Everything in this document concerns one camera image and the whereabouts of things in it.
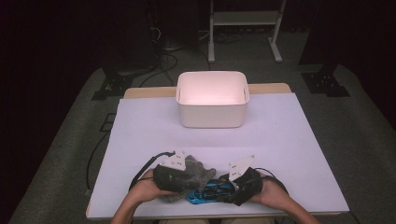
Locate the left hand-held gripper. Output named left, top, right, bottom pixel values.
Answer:
left=152, top=151, right=189, bottom=193

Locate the white plastic bin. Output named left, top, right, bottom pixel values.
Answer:
left=176, top=70, right=250, bottom=129

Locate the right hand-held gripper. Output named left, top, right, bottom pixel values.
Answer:
left=228, top=154, right=264, bottom=207

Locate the black stand with cross base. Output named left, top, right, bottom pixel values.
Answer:
left=91, top=66, right=134, bottom=101

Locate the right hand-held gripper cable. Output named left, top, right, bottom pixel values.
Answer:
left=255, top=167, right=290, bottom=196

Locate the blue and black toy car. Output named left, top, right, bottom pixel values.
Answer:
left=186, top=177, right=237, bottom=205

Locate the black looped floor cable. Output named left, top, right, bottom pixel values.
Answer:
left=138, top=52, right=180, bottom=88

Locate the wooden table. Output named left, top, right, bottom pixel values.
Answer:
left=85, top=82, right=351, bottom=222

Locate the white metal stand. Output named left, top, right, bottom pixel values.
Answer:
left=207, top=0, right=288, bottom=64

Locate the grey fluffy cloth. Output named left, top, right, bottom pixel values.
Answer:
left=162, top=154, right=218, bottom=203

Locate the black stand with plate base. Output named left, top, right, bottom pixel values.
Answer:
left=301, top=63, right=351, bottom=98

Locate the person's left hand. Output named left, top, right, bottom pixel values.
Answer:
left=128, top=168, right=176, bottom=203

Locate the person's right hand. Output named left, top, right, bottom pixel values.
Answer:
left=249, top=173, right=290, bottom=207

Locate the black floor cable beside table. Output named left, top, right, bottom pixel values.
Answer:
left=86, top=132, right=110, bottom=190

